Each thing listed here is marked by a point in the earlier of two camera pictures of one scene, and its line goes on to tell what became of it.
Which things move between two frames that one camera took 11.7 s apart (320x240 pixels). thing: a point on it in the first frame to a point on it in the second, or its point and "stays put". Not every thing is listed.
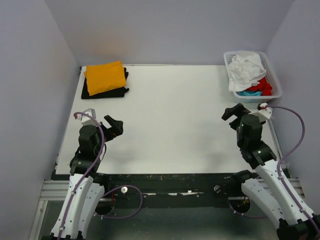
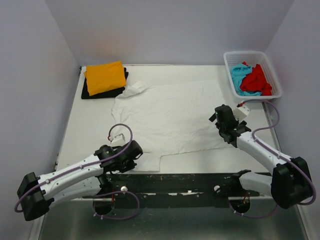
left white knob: [124, 189] stays put
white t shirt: [245, 69] to [170, 118]
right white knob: [217, 188] stays put
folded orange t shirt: [105, 77] stays put
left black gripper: [116, 129] to [130, 166]
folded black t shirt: [118, 92] stays put
